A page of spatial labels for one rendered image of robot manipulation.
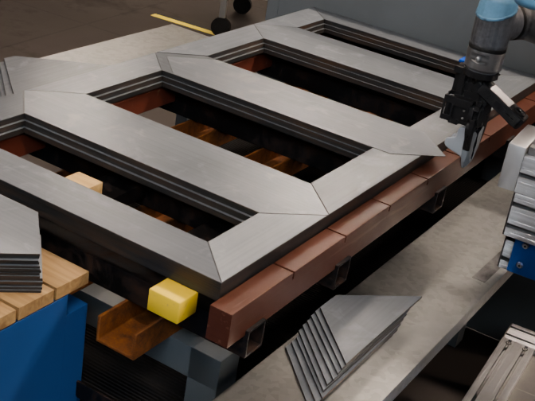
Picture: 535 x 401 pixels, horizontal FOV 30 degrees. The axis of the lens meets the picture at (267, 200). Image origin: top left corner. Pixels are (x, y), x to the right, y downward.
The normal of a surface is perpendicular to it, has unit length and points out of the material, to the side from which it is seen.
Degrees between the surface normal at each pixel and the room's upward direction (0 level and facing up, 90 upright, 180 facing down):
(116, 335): 0
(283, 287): 90
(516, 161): 90
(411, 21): 90
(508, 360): 0
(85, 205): 0
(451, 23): 90
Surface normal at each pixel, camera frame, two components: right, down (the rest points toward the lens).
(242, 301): 0.14, -0.89
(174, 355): -0.53, 0.29
